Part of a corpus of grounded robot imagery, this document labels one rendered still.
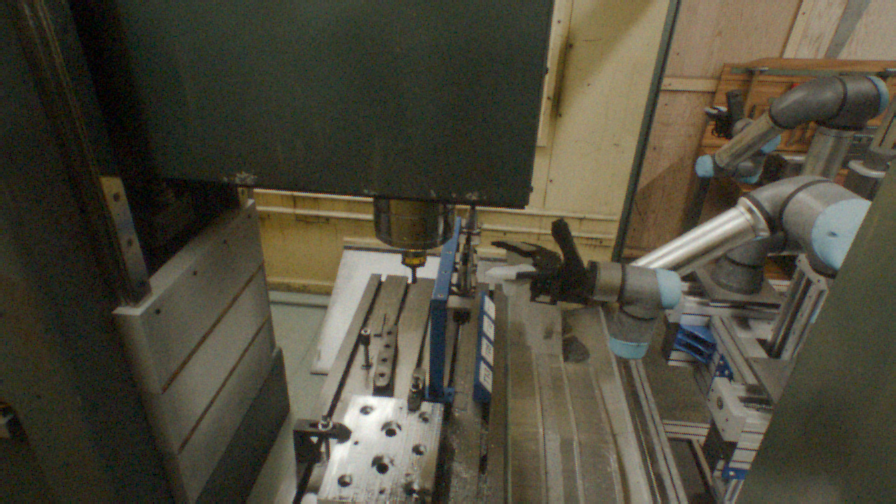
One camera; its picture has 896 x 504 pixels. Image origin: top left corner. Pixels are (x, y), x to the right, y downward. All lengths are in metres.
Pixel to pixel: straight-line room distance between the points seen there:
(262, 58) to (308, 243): 1.53
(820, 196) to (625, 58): 0.98
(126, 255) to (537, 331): 1.46
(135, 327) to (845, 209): 1.21
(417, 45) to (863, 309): 0.70
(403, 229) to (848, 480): 0.73
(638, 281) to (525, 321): 1.08
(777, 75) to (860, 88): 2.09
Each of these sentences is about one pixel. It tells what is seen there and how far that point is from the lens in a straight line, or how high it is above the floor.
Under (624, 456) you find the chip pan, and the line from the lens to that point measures 1.83.
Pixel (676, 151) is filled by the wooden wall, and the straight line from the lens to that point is 4.00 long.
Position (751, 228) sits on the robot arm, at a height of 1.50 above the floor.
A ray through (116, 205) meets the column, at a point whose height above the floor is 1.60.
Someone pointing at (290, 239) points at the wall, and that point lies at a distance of 2.38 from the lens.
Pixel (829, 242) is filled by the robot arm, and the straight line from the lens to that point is 1.14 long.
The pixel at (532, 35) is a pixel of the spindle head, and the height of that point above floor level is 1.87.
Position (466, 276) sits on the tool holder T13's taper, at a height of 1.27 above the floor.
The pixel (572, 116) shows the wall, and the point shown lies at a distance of 2.03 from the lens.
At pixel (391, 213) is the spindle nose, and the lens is 0.98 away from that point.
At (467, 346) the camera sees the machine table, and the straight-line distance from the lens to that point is 1.71.
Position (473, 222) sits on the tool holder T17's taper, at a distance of 1.65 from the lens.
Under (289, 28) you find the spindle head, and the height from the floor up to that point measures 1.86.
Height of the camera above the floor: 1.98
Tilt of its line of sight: 30 degrees down
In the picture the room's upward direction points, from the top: 3 degrees clockwise
